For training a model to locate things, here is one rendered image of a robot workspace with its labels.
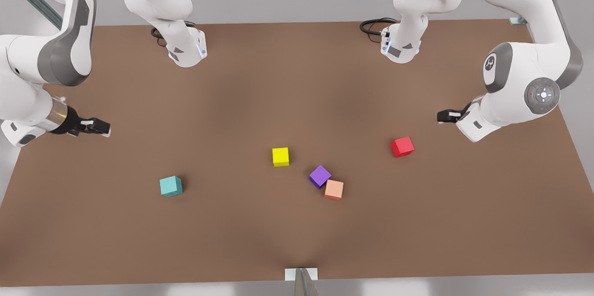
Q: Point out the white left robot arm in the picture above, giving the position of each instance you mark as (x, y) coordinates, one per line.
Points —
(515, 68)

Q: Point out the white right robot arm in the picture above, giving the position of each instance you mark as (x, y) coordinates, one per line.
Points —
(28, 54)

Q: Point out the red wooden cube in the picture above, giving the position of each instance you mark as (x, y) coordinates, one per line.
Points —
(402, 147)

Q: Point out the teal wooden cube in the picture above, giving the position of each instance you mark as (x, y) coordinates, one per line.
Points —
(170, 186)

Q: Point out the orange wooden cube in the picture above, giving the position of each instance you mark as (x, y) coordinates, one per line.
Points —
(333, 189)

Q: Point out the purple wooden cube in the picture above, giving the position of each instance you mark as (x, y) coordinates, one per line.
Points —
(319, 176)

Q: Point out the yellow wooden cube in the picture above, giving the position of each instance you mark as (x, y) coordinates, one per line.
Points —
(280, 157)

